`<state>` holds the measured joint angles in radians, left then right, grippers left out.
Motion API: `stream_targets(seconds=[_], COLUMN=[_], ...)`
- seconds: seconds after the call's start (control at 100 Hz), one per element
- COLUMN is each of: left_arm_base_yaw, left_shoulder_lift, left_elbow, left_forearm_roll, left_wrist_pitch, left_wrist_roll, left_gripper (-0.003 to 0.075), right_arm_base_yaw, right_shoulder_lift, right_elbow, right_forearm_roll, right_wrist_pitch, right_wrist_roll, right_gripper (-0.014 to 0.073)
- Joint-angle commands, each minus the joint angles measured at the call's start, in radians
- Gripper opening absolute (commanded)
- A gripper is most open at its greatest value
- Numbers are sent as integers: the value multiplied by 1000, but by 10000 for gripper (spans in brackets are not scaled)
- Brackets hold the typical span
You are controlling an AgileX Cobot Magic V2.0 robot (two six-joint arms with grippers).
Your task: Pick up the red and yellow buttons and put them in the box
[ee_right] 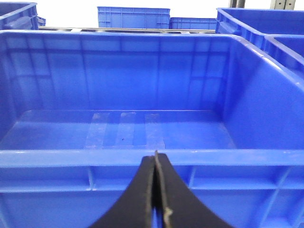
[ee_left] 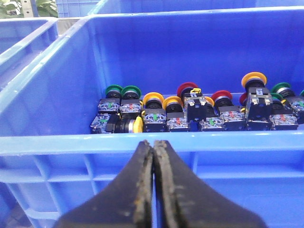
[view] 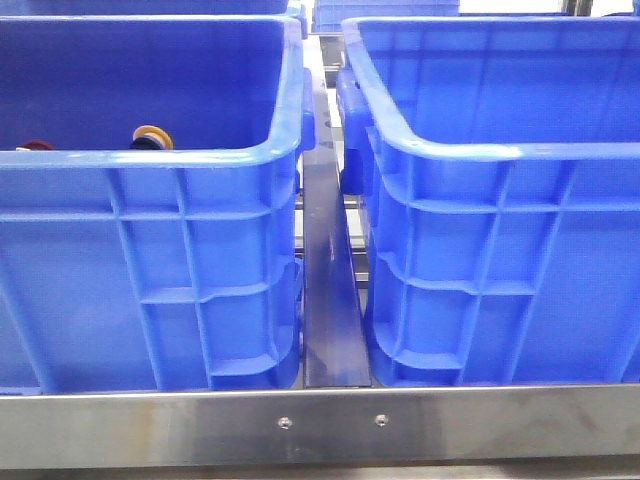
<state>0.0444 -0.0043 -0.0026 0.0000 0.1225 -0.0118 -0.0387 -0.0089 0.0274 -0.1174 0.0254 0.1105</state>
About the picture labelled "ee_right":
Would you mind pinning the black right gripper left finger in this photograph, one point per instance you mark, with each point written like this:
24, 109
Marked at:
134, 207

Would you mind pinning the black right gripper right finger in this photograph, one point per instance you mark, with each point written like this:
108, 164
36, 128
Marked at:
176, 204

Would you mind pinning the blue plastic crate right front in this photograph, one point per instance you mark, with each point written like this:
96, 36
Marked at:
79, 111

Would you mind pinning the low blue crate background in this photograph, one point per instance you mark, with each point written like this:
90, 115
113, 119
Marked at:
193, 23

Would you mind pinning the blue crate right edge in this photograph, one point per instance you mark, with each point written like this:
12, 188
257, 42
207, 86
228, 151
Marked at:
288, 50

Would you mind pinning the blue crate background centre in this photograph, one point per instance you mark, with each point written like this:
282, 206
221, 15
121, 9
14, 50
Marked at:
132, 18

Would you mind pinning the blue crate far right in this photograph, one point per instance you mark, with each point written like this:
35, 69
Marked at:
254, 24

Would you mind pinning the blue crate far left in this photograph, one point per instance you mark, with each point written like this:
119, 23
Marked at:
20, 15

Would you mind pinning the steel conveyor rail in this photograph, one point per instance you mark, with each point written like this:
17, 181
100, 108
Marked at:
130, 30

